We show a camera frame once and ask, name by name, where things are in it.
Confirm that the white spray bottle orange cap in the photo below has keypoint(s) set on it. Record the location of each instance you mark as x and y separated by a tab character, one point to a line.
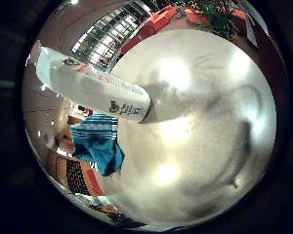
94	89

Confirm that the green potted plant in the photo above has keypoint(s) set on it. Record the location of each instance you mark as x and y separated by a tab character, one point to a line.
218	16

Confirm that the orange sofa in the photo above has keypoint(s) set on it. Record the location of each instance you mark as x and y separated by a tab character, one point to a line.
153	24

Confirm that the blue striped cloth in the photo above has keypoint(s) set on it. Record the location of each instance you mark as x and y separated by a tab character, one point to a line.
96	143

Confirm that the orange cabinet with black grid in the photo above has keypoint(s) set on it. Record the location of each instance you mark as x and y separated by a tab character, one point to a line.
76	174

